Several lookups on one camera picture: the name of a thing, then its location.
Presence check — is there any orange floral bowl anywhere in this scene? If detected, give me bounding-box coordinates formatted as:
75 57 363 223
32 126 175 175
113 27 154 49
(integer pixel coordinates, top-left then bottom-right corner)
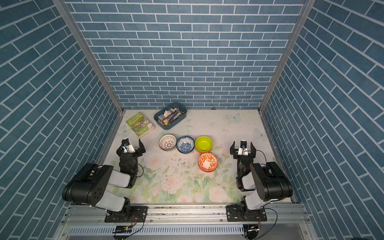
198 153 218 173

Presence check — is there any maroon patterned white bowl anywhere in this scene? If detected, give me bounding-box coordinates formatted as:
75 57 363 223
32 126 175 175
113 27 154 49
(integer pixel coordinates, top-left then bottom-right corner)
159 134 177 151

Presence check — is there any lime green plastic bowl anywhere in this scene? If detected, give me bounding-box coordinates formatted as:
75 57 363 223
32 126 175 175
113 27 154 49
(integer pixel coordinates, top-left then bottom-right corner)
195 136 213 151

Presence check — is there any large blue floral bowl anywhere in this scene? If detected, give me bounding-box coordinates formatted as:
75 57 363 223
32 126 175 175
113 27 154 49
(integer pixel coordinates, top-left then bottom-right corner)
176 136 195 154

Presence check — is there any orange plastic bowl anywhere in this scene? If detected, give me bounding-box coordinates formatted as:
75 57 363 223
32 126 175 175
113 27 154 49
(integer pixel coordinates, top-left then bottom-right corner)
197 149 212 154

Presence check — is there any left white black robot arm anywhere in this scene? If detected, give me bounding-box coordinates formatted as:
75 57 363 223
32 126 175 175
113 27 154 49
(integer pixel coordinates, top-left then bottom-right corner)
62 139 146 213

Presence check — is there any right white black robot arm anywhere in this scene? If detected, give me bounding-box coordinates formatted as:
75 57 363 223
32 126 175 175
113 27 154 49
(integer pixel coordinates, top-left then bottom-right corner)
230 141 293 211

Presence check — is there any green paperback book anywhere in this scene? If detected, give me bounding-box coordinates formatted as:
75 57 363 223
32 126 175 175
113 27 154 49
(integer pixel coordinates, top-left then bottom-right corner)
126 112 155 139

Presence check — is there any teal plastic bin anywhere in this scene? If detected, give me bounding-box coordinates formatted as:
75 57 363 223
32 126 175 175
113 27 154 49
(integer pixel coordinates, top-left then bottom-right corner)
154 103 187 130

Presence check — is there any right circuit board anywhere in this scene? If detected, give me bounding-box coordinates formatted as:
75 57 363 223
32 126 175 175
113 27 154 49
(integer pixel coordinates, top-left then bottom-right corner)
243 224 260 240

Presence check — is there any circuit board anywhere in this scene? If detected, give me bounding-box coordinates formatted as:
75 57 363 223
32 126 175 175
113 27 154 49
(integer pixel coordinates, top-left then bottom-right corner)
243 224 260 240
113 226 133 235

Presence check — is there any left circuit board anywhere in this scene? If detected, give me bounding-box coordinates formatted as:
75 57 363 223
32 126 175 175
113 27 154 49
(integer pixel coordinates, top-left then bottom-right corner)
113 226 133 235

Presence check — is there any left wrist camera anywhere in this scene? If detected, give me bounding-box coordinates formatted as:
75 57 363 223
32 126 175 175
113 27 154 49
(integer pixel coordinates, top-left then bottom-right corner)
122 139 136 153

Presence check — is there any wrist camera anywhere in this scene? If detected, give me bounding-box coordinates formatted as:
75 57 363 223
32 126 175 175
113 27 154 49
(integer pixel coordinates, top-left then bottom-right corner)
238 141 249 156
122 139 136 153

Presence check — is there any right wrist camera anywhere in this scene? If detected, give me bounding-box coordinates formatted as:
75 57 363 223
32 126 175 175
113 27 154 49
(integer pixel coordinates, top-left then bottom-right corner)
238 141 249 156

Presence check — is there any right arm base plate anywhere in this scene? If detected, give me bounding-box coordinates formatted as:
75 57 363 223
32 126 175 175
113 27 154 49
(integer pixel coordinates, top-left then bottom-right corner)
226 204 267 222

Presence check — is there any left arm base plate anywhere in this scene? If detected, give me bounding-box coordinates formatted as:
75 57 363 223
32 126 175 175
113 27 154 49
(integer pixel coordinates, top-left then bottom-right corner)
105 206 148 223

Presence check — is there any aluminium mounting rail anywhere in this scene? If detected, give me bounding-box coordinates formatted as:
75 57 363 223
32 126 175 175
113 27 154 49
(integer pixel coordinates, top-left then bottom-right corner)
61 203 310 226

